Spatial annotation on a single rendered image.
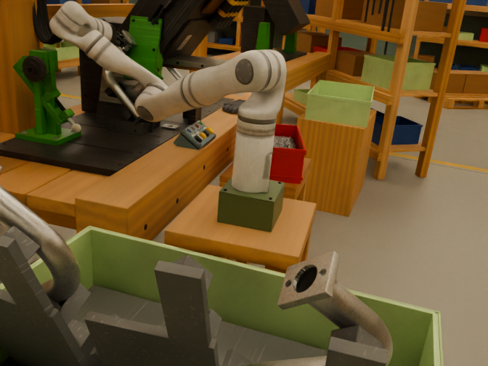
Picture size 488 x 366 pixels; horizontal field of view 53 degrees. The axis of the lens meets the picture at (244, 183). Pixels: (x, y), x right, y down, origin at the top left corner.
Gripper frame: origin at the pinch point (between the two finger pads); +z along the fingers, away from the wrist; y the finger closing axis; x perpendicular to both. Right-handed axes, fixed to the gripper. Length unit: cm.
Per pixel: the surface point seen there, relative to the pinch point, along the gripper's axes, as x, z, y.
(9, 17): 18.8, -21.5, 19.2
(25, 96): 35.0, -11.5, 2.4
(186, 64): -9.6, 16.1, -14.0
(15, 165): 35, -36, -23
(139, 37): -4.4, 4.0, -0.6
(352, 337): -36, -113, -85
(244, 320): -12, -73, -86
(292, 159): -23, 7, -64
